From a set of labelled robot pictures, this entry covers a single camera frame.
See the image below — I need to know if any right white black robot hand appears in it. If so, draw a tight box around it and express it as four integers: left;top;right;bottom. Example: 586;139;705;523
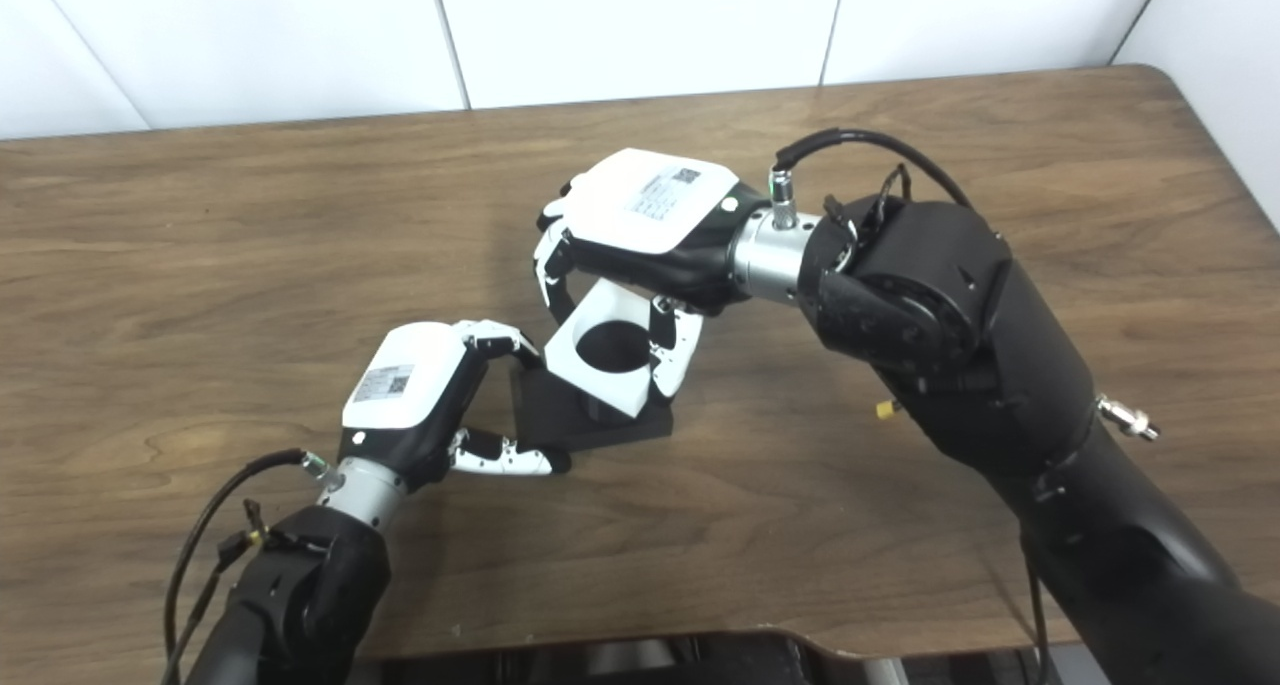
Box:
533;147;776;404

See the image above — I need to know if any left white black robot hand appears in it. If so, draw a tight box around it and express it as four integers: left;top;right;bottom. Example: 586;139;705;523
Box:
338;320;573;493

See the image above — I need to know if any black peg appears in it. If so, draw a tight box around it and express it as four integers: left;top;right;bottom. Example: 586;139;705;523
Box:
508;320;675;456

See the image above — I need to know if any white square piece with hole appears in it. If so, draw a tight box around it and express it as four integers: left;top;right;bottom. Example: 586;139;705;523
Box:
543;278;681;419

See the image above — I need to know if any black robot torso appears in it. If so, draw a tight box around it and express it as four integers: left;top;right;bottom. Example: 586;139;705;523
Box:
360;630;1061;685

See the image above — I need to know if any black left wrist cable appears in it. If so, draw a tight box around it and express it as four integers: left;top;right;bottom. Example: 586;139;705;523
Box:
162;449;331;685

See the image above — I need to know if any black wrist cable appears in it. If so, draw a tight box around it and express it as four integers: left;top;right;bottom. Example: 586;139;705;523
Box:
773;128;976;231
162;449;331;685

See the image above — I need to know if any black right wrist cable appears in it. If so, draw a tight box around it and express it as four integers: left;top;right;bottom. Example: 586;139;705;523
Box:
773;128;976;231

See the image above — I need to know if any silver cable connector plug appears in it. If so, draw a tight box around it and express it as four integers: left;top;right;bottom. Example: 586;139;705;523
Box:
1097;395;1161;441

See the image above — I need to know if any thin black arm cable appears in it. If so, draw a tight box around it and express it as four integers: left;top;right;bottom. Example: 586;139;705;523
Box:
1020;550;1053;685

